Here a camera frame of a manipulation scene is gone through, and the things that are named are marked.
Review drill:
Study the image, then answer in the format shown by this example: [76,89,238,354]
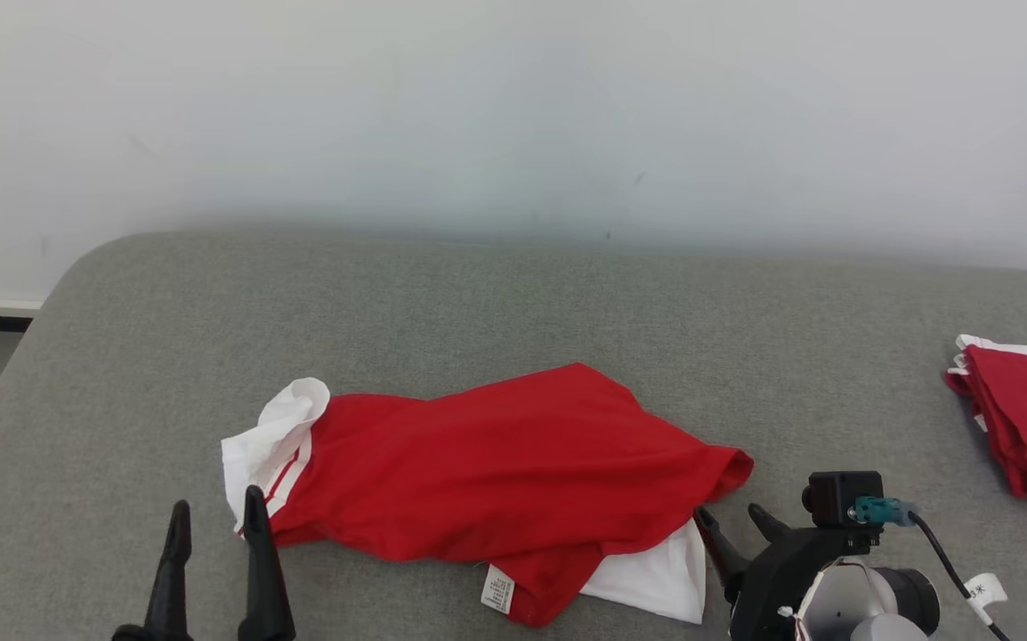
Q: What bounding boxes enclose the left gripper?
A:
[111,485,297,641]

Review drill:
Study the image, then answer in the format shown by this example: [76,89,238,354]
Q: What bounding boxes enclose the black camera cable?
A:
[910,512,1013,641]

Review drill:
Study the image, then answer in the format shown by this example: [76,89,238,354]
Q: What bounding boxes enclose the thin coloured wire bundle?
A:
[778,557,828,641]

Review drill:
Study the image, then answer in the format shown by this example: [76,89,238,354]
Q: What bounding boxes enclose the white cable tag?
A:
[963,573,1009,625]

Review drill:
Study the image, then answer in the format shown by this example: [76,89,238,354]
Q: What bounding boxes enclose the red jersey with navy lettering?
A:
[222,362,755,627]

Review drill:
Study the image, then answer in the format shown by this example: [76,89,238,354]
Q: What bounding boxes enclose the teal cable connector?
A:
[850,496,920,529]

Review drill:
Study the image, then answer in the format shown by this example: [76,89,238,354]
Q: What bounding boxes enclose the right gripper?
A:
[693,503,881,641]

